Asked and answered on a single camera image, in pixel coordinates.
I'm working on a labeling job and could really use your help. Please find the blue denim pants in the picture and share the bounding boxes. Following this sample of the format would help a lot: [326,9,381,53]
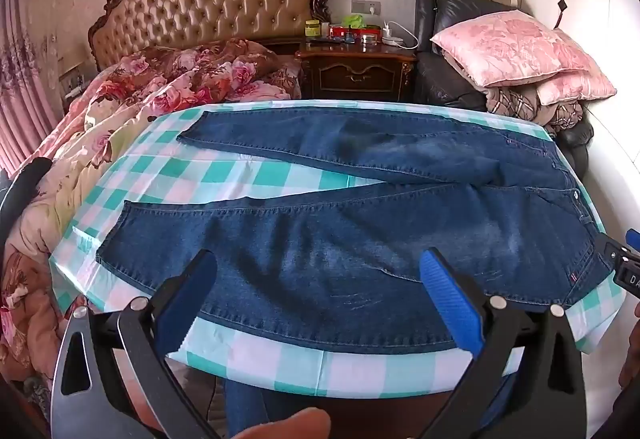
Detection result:
[95,106,617,355]

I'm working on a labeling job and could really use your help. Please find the white power strip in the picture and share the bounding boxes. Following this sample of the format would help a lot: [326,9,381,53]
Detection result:
[382,22,418,50]

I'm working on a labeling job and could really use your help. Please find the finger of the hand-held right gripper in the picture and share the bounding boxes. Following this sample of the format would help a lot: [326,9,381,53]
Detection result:
[596,228,640,266]

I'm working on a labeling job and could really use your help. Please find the large pink floral pillow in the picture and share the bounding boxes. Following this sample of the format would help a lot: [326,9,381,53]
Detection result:
[430,14,598,89]

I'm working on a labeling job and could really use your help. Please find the black padded object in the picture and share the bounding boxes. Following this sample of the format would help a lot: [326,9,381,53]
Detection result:
[0,158,53,240]

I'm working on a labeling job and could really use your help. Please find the red box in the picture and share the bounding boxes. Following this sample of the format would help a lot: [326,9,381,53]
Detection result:
[330,25,368,40]

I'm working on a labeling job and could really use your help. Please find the black leather armchair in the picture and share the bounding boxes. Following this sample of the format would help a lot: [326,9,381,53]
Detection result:
[414,0,596,180]

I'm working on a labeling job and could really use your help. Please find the green white checkered tablecloth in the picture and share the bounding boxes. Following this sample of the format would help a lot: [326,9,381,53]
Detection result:
[50,99,628,397]

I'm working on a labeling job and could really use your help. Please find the floral quilt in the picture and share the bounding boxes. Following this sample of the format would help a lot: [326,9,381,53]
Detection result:
[0,38,303,385]

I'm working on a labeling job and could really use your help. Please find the pink curtain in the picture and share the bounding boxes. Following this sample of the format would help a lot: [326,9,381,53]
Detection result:
[0,0,66,175]

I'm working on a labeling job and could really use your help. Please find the plaid brown blanket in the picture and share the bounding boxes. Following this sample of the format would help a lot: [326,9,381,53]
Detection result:
[485,84,586,132]

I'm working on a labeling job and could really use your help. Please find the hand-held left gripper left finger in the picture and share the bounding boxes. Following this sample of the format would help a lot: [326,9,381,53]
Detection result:
[50,249,221,439]

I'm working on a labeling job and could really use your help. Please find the dark wooden nightstand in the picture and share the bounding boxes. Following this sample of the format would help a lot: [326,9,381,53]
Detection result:
[294,39,418,106]

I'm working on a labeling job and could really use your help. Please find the person's right hand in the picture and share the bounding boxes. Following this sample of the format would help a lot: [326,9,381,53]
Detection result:
[619,304,640,390]

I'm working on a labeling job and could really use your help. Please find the small pink floral pillow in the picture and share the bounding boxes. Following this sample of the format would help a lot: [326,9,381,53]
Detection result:
[535,69,618,106]

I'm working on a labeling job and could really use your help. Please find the person's left hand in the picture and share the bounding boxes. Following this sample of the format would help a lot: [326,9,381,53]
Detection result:
[232,406,332,439]

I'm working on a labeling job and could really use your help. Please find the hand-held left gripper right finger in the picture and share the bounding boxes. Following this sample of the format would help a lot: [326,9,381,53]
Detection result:
[419,247,589,439]

